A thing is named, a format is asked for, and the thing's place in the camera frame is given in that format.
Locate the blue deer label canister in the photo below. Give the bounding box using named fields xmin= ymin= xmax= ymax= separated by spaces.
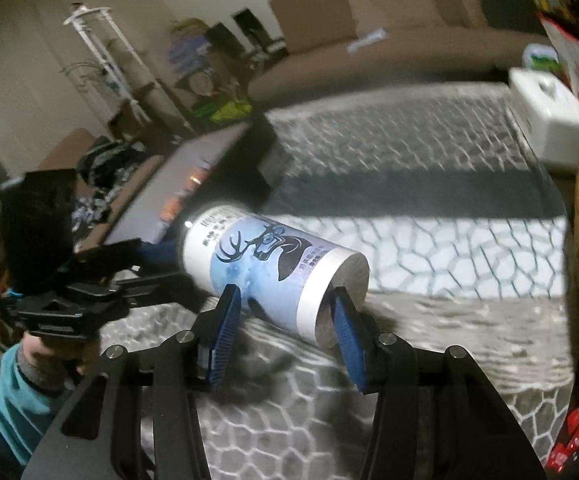
xmin=178 ymin=203 xmax=370 ymax=349

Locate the teal sleeve left forearm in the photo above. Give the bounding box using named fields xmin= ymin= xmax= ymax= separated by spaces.
xmin=0 ymin=344 xmax=70 ymax=479

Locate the person left hand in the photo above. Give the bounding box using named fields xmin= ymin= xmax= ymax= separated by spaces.
xmin=21 ymin=332 xmax=100 ymax=377

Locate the black white patterned blanket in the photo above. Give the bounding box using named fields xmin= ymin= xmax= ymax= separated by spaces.
xmin=71 ymin=136 xmax=146 ymax=237

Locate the black storage box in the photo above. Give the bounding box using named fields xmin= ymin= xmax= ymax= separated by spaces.
xmin=76 ymin=118 xmax=291 ymax=252

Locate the green bag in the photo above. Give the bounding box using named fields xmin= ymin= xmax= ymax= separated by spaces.
xmin=192 ymin=96 xmax=252 ymax=124

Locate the white clothes rack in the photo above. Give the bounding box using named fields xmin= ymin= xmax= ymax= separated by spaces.
xmin=64 ymin=3 xmax=150 ymax=125

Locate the white paper on sofa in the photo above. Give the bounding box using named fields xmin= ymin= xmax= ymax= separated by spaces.
xmin=346 ymin=28 xmax=389 ymax=55

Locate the white tissue box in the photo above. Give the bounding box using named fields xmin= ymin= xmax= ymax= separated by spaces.
xmin=509 ymin=67 xmax=579 ymax=174

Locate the brown sofa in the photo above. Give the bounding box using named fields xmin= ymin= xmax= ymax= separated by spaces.
xmin=248 ymin=0 xmax=550 ymax=104

